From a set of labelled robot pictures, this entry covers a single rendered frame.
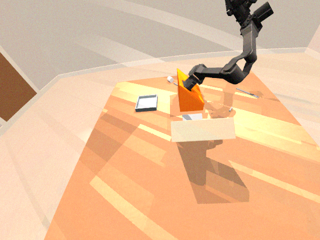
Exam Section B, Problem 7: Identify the white square tray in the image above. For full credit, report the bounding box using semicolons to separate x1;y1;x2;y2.
135;94;158;112

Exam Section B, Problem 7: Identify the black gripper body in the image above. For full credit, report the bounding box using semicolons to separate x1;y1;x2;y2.
227;0;251;23

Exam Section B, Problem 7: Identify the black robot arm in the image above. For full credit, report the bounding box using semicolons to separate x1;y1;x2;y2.
182;1;274;92

